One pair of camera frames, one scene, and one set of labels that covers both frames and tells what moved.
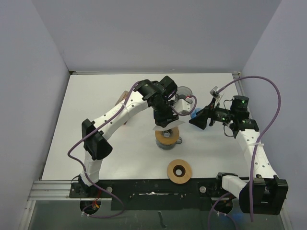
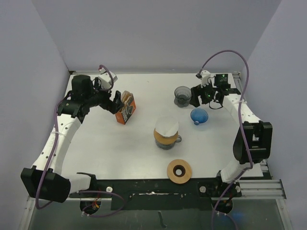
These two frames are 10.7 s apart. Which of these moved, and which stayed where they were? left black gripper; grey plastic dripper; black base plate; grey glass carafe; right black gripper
Moved: left black gripper; right black gripper
Stayed: black base plate; grey glass carafe; grey plastic dripper
